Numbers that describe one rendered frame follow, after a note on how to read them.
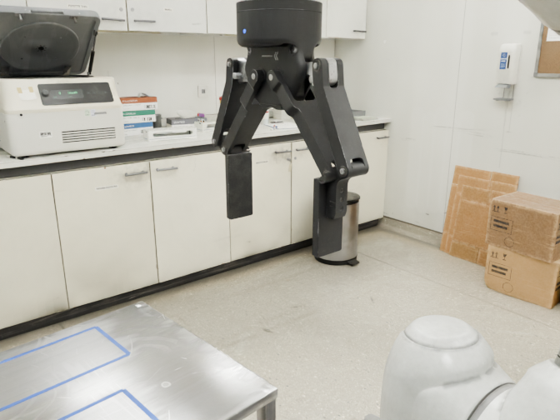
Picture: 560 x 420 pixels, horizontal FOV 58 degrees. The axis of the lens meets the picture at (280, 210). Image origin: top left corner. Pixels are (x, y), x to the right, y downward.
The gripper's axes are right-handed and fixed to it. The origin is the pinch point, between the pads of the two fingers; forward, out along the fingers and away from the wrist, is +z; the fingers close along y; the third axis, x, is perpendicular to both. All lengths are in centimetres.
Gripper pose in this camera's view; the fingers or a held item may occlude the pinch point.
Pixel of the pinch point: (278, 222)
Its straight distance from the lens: 49.4
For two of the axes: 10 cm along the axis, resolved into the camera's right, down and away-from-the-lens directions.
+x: -7.8, 1.8, -6.0
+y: -6.3, -2.3, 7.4
